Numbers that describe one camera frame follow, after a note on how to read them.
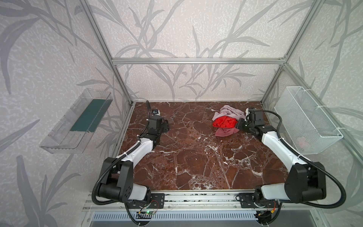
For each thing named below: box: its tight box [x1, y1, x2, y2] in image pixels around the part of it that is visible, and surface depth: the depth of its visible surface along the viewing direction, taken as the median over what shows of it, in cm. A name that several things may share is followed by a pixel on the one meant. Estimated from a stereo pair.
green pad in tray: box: [69, 98, 113, 133], surface depth 69 cm
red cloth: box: [212, 115, 239, 129], surface depth 90 cm
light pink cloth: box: [211, 104, 246, 121], surface depth 101 cm
